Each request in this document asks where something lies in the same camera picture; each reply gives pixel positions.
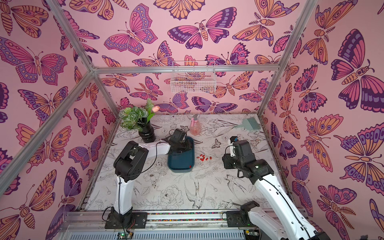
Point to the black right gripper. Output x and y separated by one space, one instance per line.
228 162

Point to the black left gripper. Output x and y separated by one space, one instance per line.
188 146

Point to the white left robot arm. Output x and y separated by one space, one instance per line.
130 164

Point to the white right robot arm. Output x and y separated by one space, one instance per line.
290 224

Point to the teal storage box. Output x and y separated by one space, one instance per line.
179 163

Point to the pink spray bottle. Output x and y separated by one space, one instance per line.
195 126

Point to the black vase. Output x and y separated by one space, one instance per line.
147 133

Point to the green artificial plant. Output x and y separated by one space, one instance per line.
135 118

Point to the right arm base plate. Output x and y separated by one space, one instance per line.
238 219

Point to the white wire basket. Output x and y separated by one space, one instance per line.
193 77

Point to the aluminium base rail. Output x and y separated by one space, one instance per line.
161 225

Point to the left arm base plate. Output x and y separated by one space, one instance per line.
130 220

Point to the aluminium frame post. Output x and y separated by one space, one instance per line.
301 23

